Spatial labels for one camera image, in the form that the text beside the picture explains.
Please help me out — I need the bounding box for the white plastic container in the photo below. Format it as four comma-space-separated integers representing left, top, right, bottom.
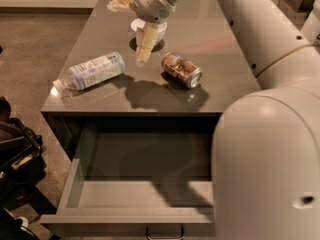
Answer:
301, 0, 320, 46

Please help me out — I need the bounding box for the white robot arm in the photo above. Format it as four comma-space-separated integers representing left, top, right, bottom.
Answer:
108, 0, 320, 240

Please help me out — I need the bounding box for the metal drawer handle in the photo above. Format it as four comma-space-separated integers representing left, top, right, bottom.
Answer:
145, 224, 184, 240

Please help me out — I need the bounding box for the open grey top drawer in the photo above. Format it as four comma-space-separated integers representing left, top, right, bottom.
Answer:
40, 116, 217, 238

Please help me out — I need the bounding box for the blue label plastic bottle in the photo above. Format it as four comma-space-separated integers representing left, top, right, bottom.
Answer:
53, 52, 126, 91

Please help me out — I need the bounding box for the brown soda can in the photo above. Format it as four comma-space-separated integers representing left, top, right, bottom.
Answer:
161, 52, 202, 89

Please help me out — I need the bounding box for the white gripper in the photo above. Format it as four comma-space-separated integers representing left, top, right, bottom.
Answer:
107, 0, 175, 67

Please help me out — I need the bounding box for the white ceramic bowl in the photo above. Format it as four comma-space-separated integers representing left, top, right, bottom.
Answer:
131, 18, 167, 48

